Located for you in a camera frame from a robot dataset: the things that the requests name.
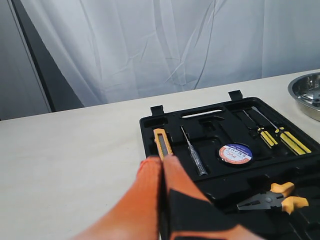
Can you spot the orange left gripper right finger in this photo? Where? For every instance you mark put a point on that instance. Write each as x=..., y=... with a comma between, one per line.
x=191, y=215

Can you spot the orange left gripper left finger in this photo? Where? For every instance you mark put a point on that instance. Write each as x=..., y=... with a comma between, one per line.
x=136, y=215

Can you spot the black plastic tool case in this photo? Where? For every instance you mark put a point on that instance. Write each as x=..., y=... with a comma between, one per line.
x=246, y=172

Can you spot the clear voltage tester screwdriver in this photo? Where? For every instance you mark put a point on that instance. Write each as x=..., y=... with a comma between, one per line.
x=201, y=170

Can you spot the yellow utility knife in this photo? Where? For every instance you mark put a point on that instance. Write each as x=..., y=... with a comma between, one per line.
x=162, y=143

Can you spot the PVC electrical tape roll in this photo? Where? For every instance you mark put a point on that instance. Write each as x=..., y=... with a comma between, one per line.
x=235, y=154

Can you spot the yellow black striped screwdriver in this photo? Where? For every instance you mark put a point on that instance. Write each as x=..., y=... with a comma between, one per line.
x=286, y=137

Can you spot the white backdrop curtain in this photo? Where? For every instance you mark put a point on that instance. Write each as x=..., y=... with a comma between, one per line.
x=117, y=50

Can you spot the round stainless steel tray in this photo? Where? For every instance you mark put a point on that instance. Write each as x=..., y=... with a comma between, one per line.
x=305, y=90

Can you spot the orange handled pliers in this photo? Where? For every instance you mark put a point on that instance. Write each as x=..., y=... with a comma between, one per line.
x=279, y=197

